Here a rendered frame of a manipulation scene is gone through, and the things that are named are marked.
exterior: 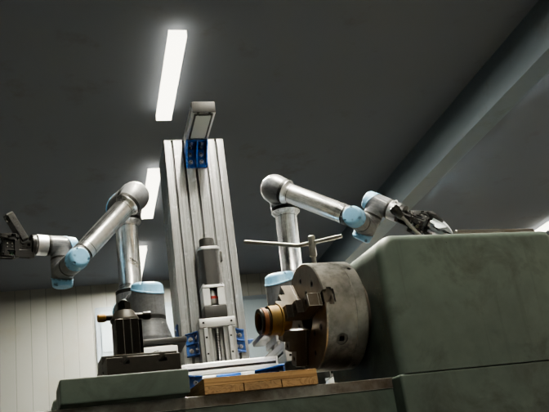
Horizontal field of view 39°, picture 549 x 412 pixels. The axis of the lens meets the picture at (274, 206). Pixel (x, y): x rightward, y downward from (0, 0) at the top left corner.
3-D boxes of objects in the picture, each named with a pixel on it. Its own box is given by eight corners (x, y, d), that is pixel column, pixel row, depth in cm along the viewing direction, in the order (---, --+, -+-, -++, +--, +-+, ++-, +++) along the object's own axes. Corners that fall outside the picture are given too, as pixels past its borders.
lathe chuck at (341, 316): (321, 373, 238) (310, 272, 246) (363, 365, 209) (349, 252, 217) (293, 376, 235) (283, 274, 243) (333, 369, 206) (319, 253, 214)
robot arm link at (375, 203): (363, 212, 304) (372, 192, 304) (387, 222, 298) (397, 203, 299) (357, 206, 297) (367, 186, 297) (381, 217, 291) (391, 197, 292)
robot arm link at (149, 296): (140, 313, 268) (138, 275, 272) (125, 323, 278) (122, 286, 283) (171, 313, 274) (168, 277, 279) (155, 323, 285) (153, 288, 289)
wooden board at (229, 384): (276, 404, 231) (274, 391, 232) (318, 383, 199) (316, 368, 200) (177, 414, 221) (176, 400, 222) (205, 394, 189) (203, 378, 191)
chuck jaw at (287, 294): (310, 317, 229) (298, 293, 239) (314, 303, 227) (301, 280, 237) (275, 320, 226) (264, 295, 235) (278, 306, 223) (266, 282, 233)
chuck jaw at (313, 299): (317, 304, 224) (331, 287, 214) (321, 320, 222) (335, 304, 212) (282, 306, 221) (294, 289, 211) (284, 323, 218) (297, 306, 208)
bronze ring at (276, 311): (281, 307, 228) (251, 310, 225) (291, 298, 220) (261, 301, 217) (287, 338, 225) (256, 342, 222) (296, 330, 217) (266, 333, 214)
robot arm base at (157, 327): (129, 351, 277) (127, 324, 281) (171, 347, 281) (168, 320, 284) (131, 342, 263) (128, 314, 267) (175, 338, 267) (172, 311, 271)
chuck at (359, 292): (332, 373, 239) (320, 272, 247) (375, 364, 210) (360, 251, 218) (321, 373, 238) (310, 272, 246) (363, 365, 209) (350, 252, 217)
